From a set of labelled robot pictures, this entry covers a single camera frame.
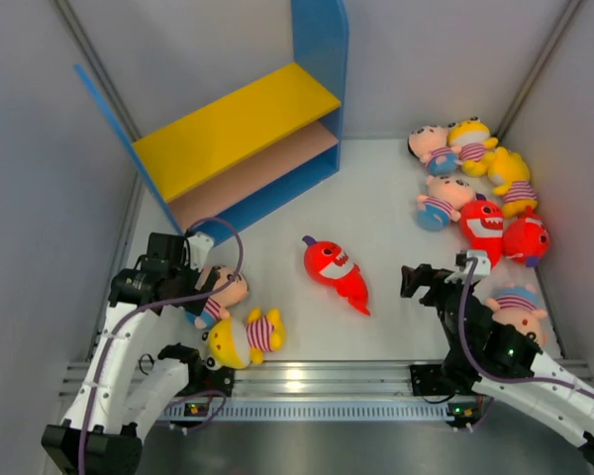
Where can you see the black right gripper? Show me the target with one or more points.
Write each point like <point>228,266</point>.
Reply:
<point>424,275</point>

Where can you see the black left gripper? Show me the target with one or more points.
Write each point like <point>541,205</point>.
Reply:
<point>185,265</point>

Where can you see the blue yellow toy shelf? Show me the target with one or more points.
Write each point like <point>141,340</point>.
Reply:
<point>244,104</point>

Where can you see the red shark plush mouth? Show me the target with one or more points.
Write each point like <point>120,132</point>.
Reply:
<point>481,223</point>

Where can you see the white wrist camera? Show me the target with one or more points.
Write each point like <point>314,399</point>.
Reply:
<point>199,246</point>
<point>472,264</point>

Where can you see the red shark plush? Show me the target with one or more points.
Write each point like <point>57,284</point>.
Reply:
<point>526,241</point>
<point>328,264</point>

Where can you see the yellow frog plush back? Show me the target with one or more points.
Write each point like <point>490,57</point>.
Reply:
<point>475,143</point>

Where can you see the boy doll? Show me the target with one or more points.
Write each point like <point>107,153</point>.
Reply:
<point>440,206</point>
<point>519,306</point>
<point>429,144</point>
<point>217,306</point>

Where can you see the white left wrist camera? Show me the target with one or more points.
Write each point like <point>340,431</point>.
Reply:
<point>199,246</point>

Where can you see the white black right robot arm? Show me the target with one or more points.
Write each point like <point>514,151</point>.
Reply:
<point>496,349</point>

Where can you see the white slotted cable duct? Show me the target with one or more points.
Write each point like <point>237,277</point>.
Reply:
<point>307,411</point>

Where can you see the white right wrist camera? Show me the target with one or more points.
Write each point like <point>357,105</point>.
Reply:
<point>472,264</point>

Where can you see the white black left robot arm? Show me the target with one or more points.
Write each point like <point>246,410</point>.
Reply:
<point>104,429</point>

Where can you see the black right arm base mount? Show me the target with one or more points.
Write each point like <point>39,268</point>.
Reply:
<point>427,381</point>

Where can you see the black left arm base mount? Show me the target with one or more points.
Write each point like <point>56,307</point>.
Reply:
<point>213,378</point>

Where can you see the yellow frog plush face down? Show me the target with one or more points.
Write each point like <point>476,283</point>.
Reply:
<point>511,177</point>

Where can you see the yellow frog plush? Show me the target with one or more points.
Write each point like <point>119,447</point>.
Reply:
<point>237,345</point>
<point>475,143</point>

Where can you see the yellow frog plush front left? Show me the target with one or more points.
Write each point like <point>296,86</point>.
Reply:
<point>237,345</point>

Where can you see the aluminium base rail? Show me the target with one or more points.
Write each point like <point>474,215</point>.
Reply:
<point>323,378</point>

